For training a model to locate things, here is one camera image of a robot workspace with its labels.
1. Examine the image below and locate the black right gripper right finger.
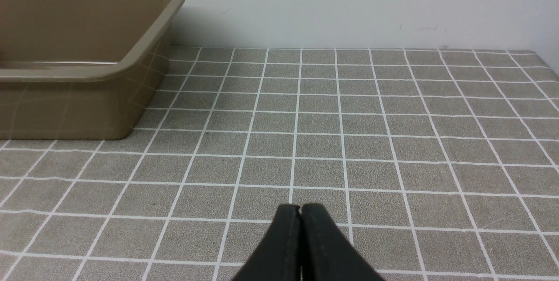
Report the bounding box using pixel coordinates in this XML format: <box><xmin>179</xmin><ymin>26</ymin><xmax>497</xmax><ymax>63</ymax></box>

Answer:
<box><xmin>300</xmin><ymin>203</ymin><xmax>384</xmax><ymax>281</ymax></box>

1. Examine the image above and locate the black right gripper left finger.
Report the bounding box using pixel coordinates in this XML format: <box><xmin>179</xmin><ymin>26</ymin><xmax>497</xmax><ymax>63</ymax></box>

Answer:
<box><xmin>233</xmin><ymin>204</ymin><xmax>301</xmax><ymax>281</ymax></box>

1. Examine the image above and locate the grey checkered tablecloth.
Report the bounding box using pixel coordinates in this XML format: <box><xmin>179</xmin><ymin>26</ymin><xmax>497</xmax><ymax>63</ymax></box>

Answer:
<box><xmin>1</xmin><ymin>47</ymin><xmax>559</xmax><ymax>281</ymax></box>

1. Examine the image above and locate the olive green plastic bin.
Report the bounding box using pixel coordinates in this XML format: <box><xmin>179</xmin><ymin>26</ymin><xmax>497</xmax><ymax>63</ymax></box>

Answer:
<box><xmin>0</xmin><ymin>0</ymin><xmax>185</xmax><ymax>140</ymax></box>

